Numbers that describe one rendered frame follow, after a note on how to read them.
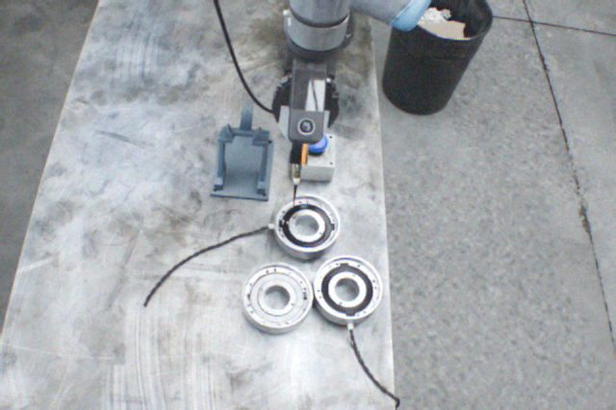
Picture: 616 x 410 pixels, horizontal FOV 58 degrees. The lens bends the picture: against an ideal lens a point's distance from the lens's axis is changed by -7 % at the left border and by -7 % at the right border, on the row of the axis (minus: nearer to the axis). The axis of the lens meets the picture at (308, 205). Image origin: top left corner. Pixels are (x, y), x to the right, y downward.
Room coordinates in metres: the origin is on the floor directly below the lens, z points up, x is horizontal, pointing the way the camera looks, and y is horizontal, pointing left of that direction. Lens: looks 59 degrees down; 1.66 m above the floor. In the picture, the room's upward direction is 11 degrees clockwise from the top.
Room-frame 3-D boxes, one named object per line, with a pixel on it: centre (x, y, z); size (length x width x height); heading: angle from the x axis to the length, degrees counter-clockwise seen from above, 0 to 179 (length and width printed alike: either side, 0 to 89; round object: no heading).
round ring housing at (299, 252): (0.47, 0.00, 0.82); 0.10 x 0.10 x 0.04
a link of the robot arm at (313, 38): (0.58, 0.04, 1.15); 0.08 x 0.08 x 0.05
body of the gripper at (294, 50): (0.59, 0.03, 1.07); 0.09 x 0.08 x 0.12; 6
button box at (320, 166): (0.62, 0.01, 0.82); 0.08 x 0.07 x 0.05; 9
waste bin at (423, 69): (1.62, -0.32, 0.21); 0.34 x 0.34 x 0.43
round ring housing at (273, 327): (0.34, 0.02, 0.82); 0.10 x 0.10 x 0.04
